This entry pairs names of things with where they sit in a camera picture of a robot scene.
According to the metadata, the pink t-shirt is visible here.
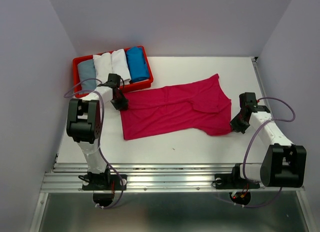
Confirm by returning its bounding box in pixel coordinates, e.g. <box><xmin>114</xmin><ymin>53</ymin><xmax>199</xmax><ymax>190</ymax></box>
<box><xmin>120</xmin><ymin>74</ymin><xmax>232</xmax><ymax>140</ymax></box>

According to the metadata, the red plastic tray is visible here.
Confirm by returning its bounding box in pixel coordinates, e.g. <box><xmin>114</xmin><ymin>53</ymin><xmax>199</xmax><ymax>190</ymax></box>
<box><xmin>72</xmin><ymin>46</ymin><xmax>154</xmax><ymax>98</ymax></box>

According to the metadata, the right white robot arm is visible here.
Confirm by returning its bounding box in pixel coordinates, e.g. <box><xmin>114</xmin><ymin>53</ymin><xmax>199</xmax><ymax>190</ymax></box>
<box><xmin>230</xmin><ymin>92</ymin><xmax>307</xmax><ymax>188</ymax></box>

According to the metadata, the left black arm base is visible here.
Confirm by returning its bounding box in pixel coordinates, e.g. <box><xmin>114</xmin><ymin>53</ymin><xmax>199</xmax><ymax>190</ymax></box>
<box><xmin>78</xmin><ymin>173</ymin><xmax>127</xmax><ymax>191</ymax></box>

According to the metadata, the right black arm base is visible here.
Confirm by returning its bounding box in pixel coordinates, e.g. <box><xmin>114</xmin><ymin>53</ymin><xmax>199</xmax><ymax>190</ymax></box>
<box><xmin>211</xmin><ymin>163</ymin><xmax>260</xmax><ymax>190</ymax></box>

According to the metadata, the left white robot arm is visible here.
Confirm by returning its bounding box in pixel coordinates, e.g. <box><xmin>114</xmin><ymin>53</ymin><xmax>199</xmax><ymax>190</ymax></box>
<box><xmin>64</xmin><ymin>74</ymin><xmax>129</xmax><ymax>189</ymax></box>

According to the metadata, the blue rolled t-shirt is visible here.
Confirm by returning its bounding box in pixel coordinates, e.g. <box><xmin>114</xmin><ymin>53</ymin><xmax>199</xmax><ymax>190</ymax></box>
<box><xmin>125</xmin><ymin>47</ymin><xmax>150</xmax><ymax>83</ymax></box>

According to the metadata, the white textured rolled t-shirt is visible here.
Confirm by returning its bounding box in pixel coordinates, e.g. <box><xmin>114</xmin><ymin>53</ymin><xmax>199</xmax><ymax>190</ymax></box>
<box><xmin>93</xmin><ymin>53</ymin><xmax>113</xmax><ymax>83</ymax></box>

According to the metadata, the grey rolled t-shirt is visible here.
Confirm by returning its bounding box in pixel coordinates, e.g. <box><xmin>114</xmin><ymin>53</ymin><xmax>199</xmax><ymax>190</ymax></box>
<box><xmin>77</xmin><ymin>59</ymin><xmax>97</xmax><ymax>91</ymax></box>

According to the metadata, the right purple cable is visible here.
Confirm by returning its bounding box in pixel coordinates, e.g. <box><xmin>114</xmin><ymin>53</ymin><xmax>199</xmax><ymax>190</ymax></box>
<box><xmin>214</xmin><ymin>97</ymin><xmax>296</xmax><ymax>208</ymax></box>

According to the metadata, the aluminium mounting rail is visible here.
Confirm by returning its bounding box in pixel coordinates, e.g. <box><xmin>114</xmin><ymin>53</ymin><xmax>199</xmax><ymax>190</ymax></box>
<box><xmin>41</xmin><ymin>163</ymin><xmax>305</xmax><ymax>194</ymax></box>

